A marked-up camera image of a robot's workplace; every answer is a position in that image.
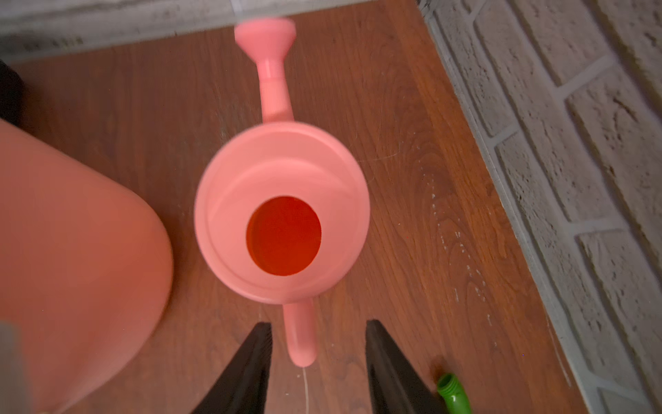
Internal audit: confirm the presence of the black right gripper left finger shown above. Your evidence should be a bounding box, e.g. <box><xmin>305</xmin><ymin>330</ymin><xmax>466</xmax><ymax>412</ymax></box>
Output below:
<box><xmin>192</xmin><ymin>322</ymin><xmax>272</xmax><ymax>414</ymax></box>

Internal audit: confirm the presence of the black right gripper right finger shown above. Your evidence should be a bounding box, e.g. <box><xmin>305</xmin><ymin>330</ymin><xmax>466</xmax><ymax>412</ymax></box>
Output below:
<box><xmin>365</xmin><ymin>319</ymin><xmax>448</xmax><ymax>414</ymax></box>

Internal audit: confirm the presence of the pink watering can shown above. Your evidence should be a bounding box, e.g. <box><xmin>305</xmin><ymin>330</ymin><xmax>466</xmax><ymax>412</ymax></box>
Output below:
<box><xmin>194</xmin><ymin>18</ymin><xmax>370</xmax><ymax>367</ymax></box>

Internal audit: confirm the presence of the pink plastic bucket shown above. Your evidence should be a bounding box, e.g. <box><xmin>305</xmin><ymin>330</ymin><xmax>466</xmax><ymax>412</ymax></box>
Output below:
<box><xmin>1</xmin><ymin>122</ymin><xmax>173</xmax><ymax>413</ymax></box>

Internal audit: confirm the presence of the black plastic tool case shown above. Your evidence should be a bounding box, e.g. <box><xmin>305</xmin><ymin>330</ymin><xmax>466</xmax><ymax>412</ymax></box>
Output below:
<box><xmin>0</xmin><ymin>61</ymin><xmax>24</xmax><ymax>126</ymax></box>

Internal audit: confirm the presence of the green hose connector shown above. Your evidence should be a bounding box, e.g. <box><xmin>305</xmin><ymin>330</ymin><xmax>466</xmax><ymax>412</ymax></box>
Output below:
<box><xmin>436</xmin><ymin>374</ymin><xmax>472</xmax><ymax>414</ymax></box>

